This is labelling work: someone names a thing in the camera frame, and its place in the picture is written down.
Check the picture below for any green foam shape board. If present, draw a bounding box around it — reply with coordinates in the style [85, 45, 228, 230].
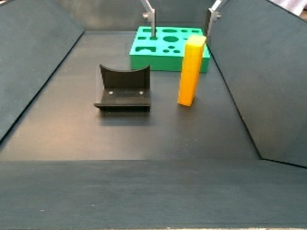
[129, 26, 202, 72]

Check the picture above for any yellow rectangular block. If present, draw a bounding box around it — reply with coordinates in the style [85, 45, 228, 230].
[177, 34, 206, 106]

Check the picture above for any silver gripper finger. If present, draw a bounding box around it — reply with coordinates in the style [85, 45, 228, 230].
[140, 0, 156, 37]
[204, 0, 224, 37]

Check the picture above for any black curved bracket stand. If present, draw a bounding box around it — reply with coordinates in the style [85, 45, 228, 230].
[93, 66, 150, 110]

